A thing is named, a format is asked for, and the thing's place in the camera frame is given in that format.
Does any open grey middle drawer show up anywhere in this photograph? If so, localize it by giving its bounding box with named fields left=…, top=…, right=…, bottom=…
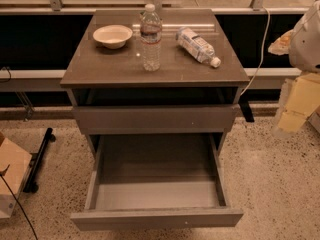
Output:
left=71, top=133, right=243, bottom=231

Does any lying clear water bottle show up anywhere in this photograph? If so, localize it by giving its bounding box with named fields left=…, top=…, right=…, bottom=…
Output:
left=176, top=27, right=221, bottom=68

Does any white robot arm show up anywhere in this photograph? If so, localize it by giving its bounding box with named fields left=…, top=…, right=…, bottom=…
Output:
left=268, top=0, right=320, bottom=136

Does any black metal stand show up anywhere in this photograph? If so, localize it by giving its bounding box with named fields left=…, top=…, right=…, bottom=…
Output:
left=23, top=128, right=56, bottom=193

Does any clear water bottle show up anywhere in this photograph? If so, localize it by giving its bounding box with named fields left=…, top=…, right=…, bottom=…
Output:
left=140, top=4, right=162, bottom=72
left=176, top=27, right=221, bottom=68

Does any white power cable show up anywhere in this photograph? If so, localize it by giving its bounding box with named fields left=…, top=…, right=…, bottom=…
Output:
left=239, top=6, right=271, bottom=97

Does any white ceramic bowl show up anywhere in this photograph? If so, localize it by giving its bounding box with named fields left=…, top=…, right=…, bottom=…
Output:
left=93, top=25, right=133, bottom=49

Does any cardboard box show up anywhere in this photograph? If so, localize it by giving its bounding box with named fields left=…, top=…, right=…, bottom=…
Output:
left=0, top=133, right=32, bottom=219

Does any closed grey top drawer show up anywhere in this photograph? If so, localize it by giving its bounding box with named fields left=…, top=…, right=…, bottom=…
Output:
left=73, top=106, right=236, bottom=135

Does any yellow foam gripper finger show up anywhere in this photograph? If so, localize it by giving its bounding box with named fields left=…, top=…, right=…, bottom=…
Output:
left=276, top=73, right=320, bottom=133
left=268, top=30, right=292, bottom=56

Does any black cable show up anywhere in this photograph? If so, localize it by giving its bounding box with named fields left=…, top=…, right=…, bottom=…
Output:
left=0, top=175, right=39, bottom=240

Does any grey drawer cabinet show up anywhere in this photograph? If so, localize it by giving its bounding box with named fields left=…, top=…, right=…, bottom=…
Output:
left=61, top=9, right=248, bottom=150

